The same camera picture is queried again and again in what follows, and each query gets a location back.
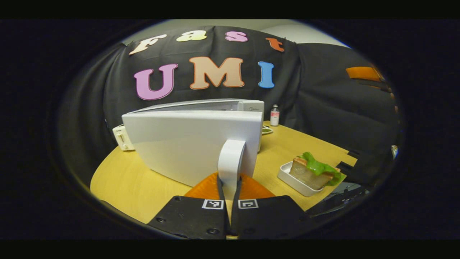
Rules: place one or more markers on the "small pink label bottle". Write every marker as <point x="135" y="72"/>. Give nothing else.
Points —
<point x="274" y="116"/>

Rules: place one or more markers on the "white toaster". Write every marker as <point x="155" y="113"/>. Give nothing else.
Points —
<point x="122" y="138"/>

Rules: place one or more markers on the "white food tray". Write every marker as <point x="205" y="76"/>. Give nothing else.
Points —
<point x="294" y="180"/>

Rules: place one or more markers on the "lettuce bread sandwich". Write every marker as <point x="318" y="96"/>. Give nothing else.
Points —
<point x="312" y="172"/>

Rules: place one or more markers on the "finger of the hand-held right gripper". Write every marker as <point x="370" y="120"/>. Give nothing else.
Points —
<point x="363" y="73"/>
<point x="375" y="85"/>

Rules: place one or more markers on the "white microwave oven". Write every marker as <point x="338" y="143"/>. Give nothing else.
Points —
<point x="187" y="144"/>

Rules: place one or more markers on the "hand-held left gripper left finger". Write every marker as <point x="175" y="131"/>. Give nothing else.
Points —
<point x="190" y="219"/>

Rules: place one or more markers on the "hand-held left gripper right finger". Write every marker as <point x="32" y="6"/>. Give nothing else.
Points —
<point x="269" y="217"/>

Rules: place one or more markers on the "black backdrop cloth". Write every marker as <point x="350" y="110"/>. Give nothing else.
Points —
<point x="90" y="108"/>

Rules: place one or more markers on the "white divided condiment dish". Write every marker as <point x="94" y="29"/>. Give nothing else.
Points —
<point x="266" y="130"/>

